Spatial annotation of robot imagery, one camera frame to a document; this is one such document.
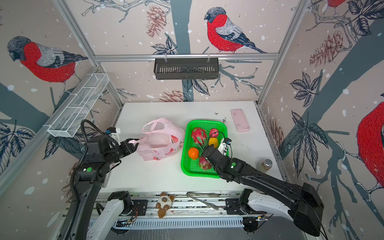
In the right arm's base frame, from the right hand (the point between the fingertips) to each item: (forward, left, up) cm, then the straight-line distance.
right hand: (207, 153), depth 79 cm
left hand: (-1, +36, +12) cm, 39 cm away
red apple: (+18, -4, -7) cm, 20 cm away
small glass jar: (-4, -31, -4) cm, 31 cm away
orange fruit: (+12, -4, -7) cm, 14 cm away
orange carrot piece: (+2, +8, -5) cm, 10 cm away
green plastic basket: (-4, +10, -13) cm, 17 cm away
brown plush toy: (-23, +21, -9) cm, 33 cm away
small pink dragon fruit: (-4, +2, -5) cm, 7 cm away
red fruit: (+14, +5, -4) cm, 15 cm away
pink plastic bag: (+14, +30, -10) cm, 35 cm away
